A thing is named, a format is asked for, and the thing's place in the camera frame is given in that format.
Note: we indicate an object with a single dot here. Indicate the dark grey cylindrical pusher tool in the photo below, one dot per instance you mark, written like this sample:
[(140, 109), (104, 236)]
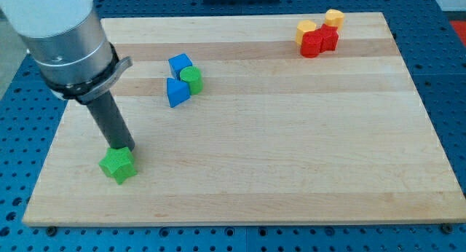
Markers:
[(108, 118)]

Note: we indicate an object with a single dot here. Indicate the blue cube block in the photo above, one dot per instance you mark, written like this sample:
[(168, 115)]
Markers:
[(178, 63)]

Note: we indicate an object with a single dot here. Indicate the yellow hexagon block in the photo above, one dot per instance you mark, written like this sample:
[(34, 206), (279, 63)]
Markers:
[(303, 27)]

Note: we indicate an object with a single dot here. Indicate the yellow heart block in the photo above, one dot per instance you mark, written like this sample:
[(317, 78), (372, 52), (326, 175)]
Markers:
[(334, 18)]

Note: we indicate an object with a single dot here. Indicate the red cylinder block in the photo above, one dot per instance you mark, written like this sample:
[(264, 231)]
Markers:
[(311, 44)]

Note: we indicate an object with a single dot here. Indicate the light wooden board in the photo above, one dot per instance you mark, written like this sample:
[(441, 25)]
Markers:
[(272, 139)]

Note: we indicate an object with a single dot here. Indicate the red star block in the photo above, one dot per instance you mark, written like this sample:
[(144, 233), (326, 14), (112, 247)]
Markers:
[(329, 36)]

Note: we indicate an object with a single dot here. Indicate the blue triangle block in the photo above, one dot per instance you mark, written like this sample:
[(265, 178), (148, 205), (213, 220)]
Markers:
[(177, 91)]

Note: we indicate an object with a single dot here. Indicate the green star block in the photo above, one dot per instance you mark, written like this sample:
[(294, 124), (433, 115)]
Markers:
[(118, 164)]

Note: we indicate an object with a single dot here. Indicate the green cylinder block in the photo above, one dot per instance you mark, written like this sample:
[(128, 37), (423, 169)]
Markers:
[(193, 77)]

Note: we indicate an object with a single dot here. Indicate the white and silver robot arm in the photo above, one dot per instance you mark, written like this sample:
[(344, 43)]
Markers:
[(69, 45)]

